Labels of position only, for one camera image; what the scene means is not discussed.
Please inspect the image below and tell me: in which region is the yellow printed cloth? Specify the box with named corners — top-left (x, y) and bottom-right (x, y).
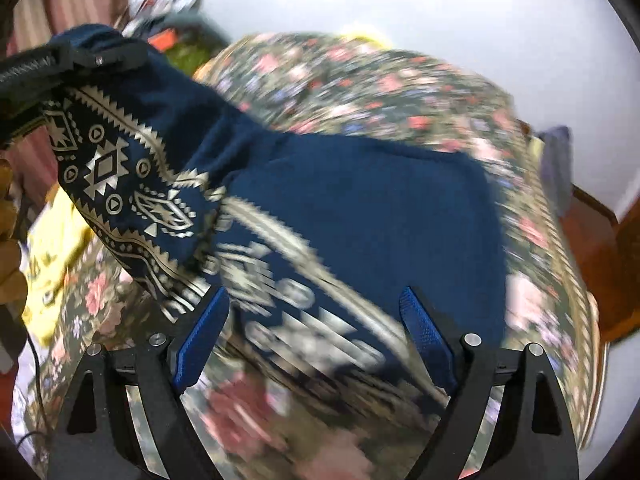
top-left (20, 187), bottom-right (96, 348)

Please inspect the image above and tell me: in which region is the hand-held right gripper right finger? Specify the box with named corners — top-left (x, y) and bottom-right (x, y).
top-left (398, 286), bottom-right (581, 480)

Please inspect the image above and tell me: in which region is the black cable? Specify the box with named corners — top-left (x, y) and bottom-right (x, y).
top-left (14, 330), bottom-right (52, 448)

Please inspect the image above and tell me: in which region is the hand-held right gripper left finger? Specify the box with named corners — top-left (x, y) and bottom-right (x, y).
top-left (40, 285), bottom-right (231, 480)

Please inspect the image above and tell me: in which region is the yellow pillow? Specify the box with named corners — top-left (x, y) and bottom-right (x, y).
top-left (345, 30), bottom-right (396, 49)

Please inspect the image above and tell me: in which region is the dark floral bedspread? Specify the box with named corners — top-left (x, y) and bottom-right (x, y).
top-left (10, 32), bottom-right (608, 480)

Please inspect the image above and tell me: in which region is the pink curtain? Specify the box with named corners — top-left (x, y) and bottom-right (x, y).
top-left (7, 0), bottom-right (133, 211)

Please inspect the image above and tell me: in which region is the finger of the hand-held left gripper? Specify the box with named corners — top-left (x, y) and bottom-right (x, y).
top-left (0, 92), bottom-right (45, 123)
top-left (0, 40), bottom-right (148, 96)

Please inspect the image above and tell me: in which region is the purple grey bag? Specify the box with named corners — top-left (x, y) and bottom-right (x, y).
top-left (537, 125), bottom-right (573, 216)

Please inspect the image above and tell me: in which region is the pile of assorted clutter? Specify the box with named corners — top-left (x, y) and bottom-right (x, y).
top-left (127, 0), bottom-right (207, 36)

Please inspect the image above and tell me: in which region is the navy patterned hoodie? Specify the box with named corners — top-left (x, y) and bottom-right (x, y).
top-left (42, 24), bottom-right (508, 411)

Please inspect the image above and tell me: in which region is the red box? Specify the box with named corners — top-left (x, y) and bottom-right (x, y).
top-left (150, 30), bottom-right (179, 54)

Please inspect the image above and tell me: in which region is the golden brown object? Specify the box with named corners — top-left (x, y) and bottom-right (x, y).
top-left (0, 157), bottom-right (28, 306)

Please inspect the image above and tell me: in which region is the green cloth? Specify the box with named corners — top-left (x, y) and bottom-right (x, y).
top-left (167, 35), bottom-right (217, 69)

